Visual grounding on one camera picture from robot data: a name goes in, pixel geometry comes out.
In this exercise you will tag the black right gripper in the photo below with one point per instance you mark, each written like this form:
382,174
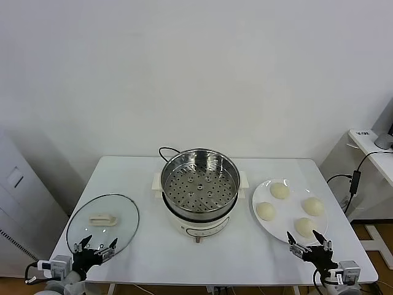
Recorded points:
320,258

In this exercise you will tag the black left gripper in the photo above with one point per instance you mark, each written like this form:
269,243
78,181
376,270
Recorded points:
87,261

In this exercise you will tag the white steamed baozi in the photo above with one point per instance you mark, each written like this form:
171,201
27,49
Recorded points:
305,226
313,206
265,211
279,190

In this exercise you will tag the round glass pot lid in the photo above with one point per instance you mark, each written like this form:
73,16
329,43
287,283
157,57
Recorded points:
122,212

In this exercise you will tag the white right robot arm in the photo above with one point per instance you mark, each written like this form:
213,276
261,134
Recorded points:
333,288

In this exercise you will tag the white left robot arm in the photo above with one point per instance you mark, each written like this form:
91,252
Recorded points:
72,282

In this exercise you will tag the perforated steel steamer basket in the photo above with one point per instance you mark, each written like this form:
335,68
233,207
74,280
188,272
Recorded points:
199,187

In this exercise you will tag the white round plate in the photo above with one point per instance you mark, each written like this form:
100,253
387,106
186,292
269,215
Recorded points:
285,218

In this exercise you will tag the white table leg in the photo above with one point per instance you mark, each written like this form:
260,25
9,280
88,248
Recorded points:
111,289
296,290

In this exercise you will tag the grey monitor stand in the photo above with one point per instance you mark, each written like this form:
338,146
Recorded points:
381,141

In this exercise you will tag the grey monitor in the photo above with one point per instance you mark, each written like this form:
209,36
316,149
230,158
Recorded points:
385,116

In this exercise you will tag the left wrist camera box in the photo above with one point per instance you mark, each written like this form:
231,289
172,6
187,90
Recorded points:
59,264

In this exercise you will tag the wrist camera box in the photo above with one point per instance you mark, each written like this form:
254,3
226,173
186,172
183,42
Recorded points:
59,264
348,267

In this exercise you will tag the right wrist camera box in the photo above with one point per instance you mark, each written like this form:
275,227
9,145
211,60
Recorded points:
348,267

